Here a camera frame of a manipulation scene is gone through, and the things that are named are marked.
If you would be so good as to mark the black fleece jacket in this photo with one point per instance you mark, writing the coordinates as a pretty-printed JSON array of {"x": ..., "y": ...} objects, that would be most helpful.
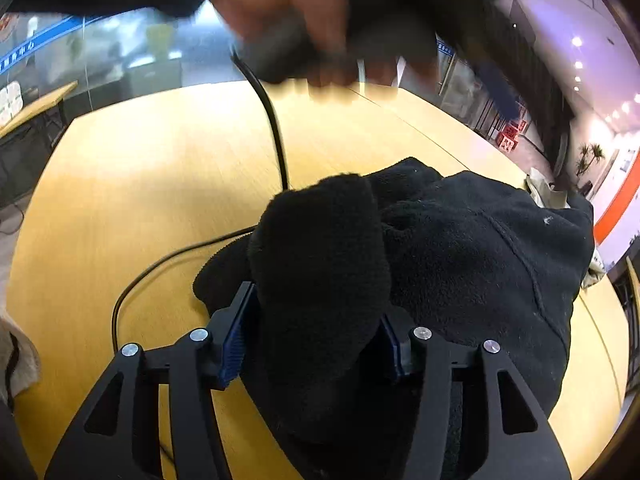
[{"x": 450, "y": 270}]

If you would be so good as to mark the beige cloth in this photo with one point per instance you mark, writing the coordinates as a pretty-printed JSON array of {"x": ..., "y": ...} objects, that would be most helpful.
[{"x": 22, "y": 360}]

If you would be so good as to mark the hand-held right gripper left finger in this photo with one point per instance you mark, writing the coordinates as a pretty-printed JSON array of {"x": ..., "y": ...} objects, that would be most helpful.
[{"x": 232, "y": 355}]

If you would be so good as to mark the tall potted palm plant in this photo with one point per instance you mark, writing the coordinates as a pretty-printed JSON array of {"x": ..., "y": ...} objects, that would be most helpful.
[{"x": 592, "y": 153}]

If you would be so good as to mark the beige jacket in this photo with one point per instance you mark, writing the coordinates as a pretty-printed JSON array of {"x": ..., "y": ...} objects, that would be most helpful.
[{"x": 542, "y": 192}]

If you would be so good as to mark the orange pillar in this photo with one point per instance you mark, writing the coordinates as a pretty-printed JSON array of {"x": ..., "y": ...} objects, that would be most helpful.
[{"x": 617, "y": 217}]

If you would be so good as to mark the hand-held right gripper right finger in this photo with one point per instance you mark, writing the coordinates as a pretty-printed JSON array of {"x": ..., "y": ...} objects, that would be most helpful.
[{"x": 397, "y": 355}]

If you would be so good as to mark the stack of red boxes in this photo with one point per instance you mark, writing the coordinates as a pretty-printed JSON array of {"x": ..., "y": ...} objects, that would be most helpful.
[{"x": 510, "y": 142}]

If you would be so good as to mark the wooden office desk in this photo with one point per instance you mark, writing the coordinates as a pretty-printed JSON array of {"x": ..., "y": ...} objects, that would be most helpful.
[{"x": 45, "y": 97}]

